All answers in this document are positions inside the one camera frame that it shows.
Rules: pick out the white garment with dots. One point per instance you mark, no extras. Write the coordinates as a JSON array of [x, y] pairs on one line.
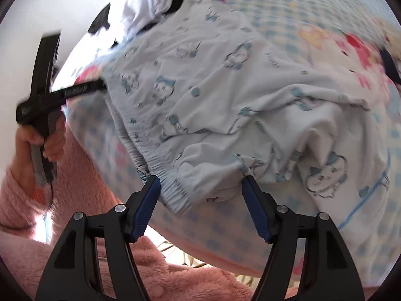
[[128, 17]]

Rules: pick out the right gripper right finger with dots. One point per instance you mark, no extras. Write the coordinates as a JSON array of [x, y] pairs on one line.
[[328, 271]]

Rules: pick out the person's left hand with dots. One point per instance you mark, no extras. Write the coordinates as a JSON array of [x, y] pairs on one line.
[[22, 167]]

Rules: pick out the light blue cartoon print pants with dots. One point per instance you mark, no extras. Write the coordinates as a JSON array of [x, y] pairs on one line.
[[206, 100]]

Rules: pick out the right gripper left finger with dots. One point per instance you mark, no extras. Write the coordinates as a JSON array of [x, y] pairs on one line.
[[93, 260]]

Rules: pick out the cream and navy clothes pile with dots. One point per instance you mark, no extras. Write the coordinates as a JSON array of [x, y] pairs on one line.
[[390, 49]]

